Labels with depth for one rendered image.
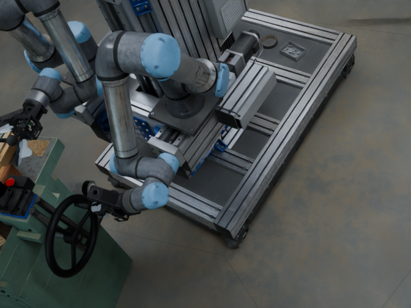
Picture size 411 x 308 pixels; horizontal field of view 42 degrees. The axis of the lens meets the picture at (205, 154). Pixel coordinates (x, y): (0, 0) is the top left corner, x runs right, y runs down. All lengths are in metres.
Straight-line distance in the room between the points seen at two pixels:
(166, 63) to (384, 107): 1.70
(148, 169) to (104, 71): 0.34
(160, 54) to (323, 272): 1.41
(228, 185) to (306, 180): 0.42
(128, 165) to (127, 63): 0.37
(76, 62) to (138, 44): 0.51
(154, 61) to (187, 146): 0.67
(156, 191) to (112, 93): 0.31
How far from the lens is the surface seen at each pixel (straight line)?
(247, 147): 2.64
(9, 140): 1.77
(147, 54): 1.46
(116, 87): 1.60
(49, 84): 1.95
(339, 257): 2.54
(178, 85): 1.89
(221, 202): 2.50
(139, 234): 2.80
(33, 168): 2.06
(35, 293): 2.14
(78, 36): 2.20
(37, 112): 1.88
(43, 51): 2.19
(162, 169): 1.66
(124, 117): 1.64
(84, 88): 1.99
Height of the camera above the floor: 2.34
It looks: 53 degrees down
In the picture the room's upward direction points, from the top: 24 degrees counter-clockwise
